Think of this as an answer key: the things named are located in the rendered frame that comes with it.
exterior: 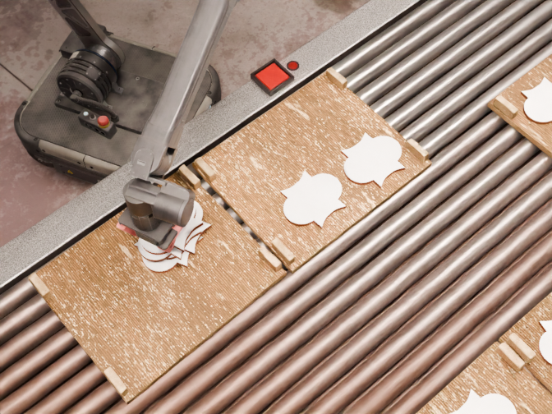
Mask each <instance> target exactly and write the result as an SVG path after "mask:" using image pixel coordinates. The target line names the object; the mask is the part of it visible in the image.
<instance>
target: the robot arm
mask: <svg viewBox="0 0 552 414"><path fill-rule="evenodd" d="M238 2H240V0H199V3H198V5H197V8H196V10H195V13H194V16H193V17H192V20H191V23H190V25H189V27H188V30H187V32H186V35H185V37H184V40H183V41H182V45H181V47H180V49H179V51H178V54H177V56H176V59H175V61H174V63H173V65H172V69H171V71H170V73H169V75H168V78H167V80H166V83H165V85H164V88H163V90H162V93H161V95H160V97H159V100H158V102H157V104H156V106H155V108H154V111H153V112H152V114H151V116H150V117H149V119H148V121H147V122H146V124H145V128H144V130H143V131H142V134H141V135H139V136H138V138H137V141H136V144H135V146H134V148H133V150H132V152H131V164H132V167H131V171H130V175H131V176H133V177H137V178H134V179H131V180H130V181H129V182H128V183H127V184H126V185H125V186H124V188H123V192H122V193H123V196H124V199H125V201H126V205H127V207H126V209H125V210H124V211H123V213H122V215H121V216H120V217H119V219H118V223H117V228H119V229H121V230H123V231H124V232H127V233H130V234H131V235H133V236H135V237H139V238H141V239H143V240H145V241H147V242H149V243H151V244H153V245H155V246H157V247H158V248H159V249H160V250H162V251H166V252H168V253H170V252H171V250H172V249H173V247H174V244H175V241H176V238H177V236H178V234H179V233H180V231H181V230H182V228H184V227H185V226H186V225H187V224H188V222H189V221H190V219H191V216H192V213H193V209H194V200H195V197H196V194H195V192H194V191H191V190H190V189H189V190H188V189H186V188H185V187H182V186H179V185H177V184H176V183H173V182H169V181H166V180H164V179H163V177H164V174H165V173H166V172H167V171H168V170H169V169H170V168H171V166H172V164H173V160H174V159H175V157H176V154H177V151H178V149H177V145H178V143H179V141H180V139H181V137H182V132H183V127H184V125H185V122H186V118H187V116H188V113H189V112H190V109H191V106H192V104H193V102H194V100H195V97H196V94H197V92H198V90H199V88H200V84H201V82H202V80H203V78H204V76H205V73H206V71H207V68H208V66H209V63H210V61H211V58H212V57H213V55H214V51H215V49H216V47H217V45H218V42H219V40H220V37H221V35H222V33H223V30H224V27H225V25H226V24H227V21H228V18H229V17H230V15H231V12H232V9H233V8H234V7H235V6H236V5H237V3H238ZM151 182H155V183H158V184H160V185H162V187H159V186H155V185H153V184H152V183H151Z"/></svg>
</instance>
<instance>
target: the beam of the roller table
mask: <svg viewBox="0 0 552 414"><path fill-rule="evenodd" d="M426 1H428V0H370V1H369V2H368V3H366V4H365V5H363V6H362V7H360V8H358V9H357V10H355V11H354V12H353V13H351V14H350V15H348V16H346V17H345V18H343V19H342V20H341V21H339V22H338V23H336V24H335V25H333V26H331V27H330V28H328V29H327V30H326V31H324V32H323V33H321V34H319V35H318V36H316V37H315V38H313V39H312V40H311V41H309V42H308V43H306V44H304V45H303V46H301V47H300V48H299V49H297V50H296V51H294V52H293V53H291V54H289V55H288V56H286V57H285V58H284V59H282V60H281V61H279V63H280V64H282V65H283V66H284V67H285V68H286V69H287V63H288V62H290V61H296V62H298V63H299V68H298V69H297V70H295V71H290V70H288V69H287V70H288V71H289V72H291V73H292V74H293V75H294V81H293V82H292V83H291V84H289V85H287V86H286V87H284V88H283V89H281V90H280V91H279V92H277V93H276V94H274V95H273V96H271V97H270V96H269V95H268V94H266V93H265V92H264V91H263V90H262V89H261V88H260V87H259V86H258V85H257V84H256V83H255V82H254V81H253V80H250V81H249V82H247V83H246V84H244V85H243V86H242V87H240V88H239V89H237V90H235V91H234V92H232V93H231V94H230V95H228V96H227V97H225V98H224V99H222V100H220V101H219V102H217V103H216V104H215V105H213V106H212V107H210V108H208V109H207V110H205V111H204V112H203V113H201V114H200V115H198V116H197V117H195V118H193V119H192V120H190V121H189V122H188V123H186V124H185V125H184V127H183V132H182V137H181V139H180V141H179V143H178V145H177V149H178V151H177V154H176V157H175V159H174V160H173V163H172V166H171V168H170V169H169V170H168V171H167V172H166V173H165V174H164V177H163V179H164V180H165V179H167V178H168V177H170V176H171V175H173V174H174V173H175V172H176V171H177V170H179V168H180V167H181V166H182V165H183V164H184V165H186V166H188V165H189V164H191V163H193V162H194V161H195V159H198V158H199V157H201V156H202V155H204V154H206V153H207V152H209V151H210V150H211V149H213V148H214V147H215V146H217V145H219V144H220V143H221V142H223V141H224V140H226V139H227V138H228V137H230V136H232V135H233V134H234V133H236V132H237V131H239V130H241V129H242V128H243V127H245V126H246V125H247V124H249V123H250V122H252V121H254V120H255V119H256V118H258V117H259V116H260V115H262V114H263V113H265V112H267V111H268V110H270V109H271V108H272V107H273V106H275V105H276V104H278V103H280V102H281V101H283V100H284V99H285V98H287V97H288V96H289V95H291V94H293V93H294V92H296V91H297V90H299V89H300V88H301V87H302V86H304V85H306V84H307V83H308V82H310V81H312V80H313V79H315V78H316V77H317V76H319V75H320V74H321V73H323V72H324V71H326V70H327V69H328V68H330V67H332V66H333V65H334V64H336V63H337V62H339V61H341V60H342V59H344V58H345V57H346V56H347V55H349V54H350V53H352V52H354V51H355V50H357V49H358V48H360V46H362V45H363V44H365V43H367V42H368V41H370V40H371V39H373V38H374V37H375V36H376V35H378V34H380V33H381V32H382V31H384V30H386V29H387V28H389V27H390V26H391V25H393V24H394V23H395V22H397V21H399V20H400V19H402V18H403V17H404V16H406V15H407V14H408V13H410V12H412V11H413V10H415V9H416V8H418V7H419V6H420V5H421V4H423V3H424V2H426ZM131 167H132V164H131V161H130V162H128V163H126V164H125V165H123V166H122V167H120V168H119V169H118V170H116V171H115V172H113V173H111V174H110V175H108V176H107V177H105V178H104V179H103V180H101V181H100V182H98V183H96V184H95V185H93V186H92V187H91V188H89V189H88V190H86V191H84V192H83V193H81V194H80V195H78V196H77V197H76V198H74V199H73V200H71V201H69V202H68V203H66V204H65V205H64V206H62V207H61V208H59V209H57V210H56V211H54V212H53V213H51V214H50V215H49V216H47V217H46V218H44V219H42V220H41V221H39V222H38V223H36V224H35V225H34V226H32V227H31V228H29V229H27V230H26V231H24V232H23V233H22V234H20V235H19V236H17V237H15V238H14V239H12V240H11V241H9V242H8V243H7V244H5V245H4V246H2V247H0V295H1V294H2V293H4V292H5V291H6V290H8V289H9V288H11V287H12V286H14V285H15V284H17V283H19V282H20V281H21V280H22V279H23V278H25V277H27V276H28V275H30V274H32V273H33V272H34V271H35V270H37V269H38V268H40V267H41V266H43V265H45V264H46V263H48V262H49V261H50V260H51V259H53V258H54V257H56V256H57V255H59V254H60V253H62V252H63V251H65V250H66V249H67V248H69V247H70V246H72V245H73V244H75V243H76V242H78V241H79V240H80V239H82V238H83V237H85V236H86V235H88V234H89V233H91V232H93V231H94V230H95V229H96V228H98V227H99V226H101V225H102V224H104V223H106V222H107V221H108V220H109V219H111V218H112V217H114V216H115V215H117V214H118V213H120V212H121V211H123V210H124V209H125V208H126V207H127V203H126V201H125V199H124V196H123V193H122V192H123V188H124V186H125V185H126V184H127V183H128V182H129V181H130V180H131V179H134V178H137V177H133V176H131V175H130V171H131Z"/></svg>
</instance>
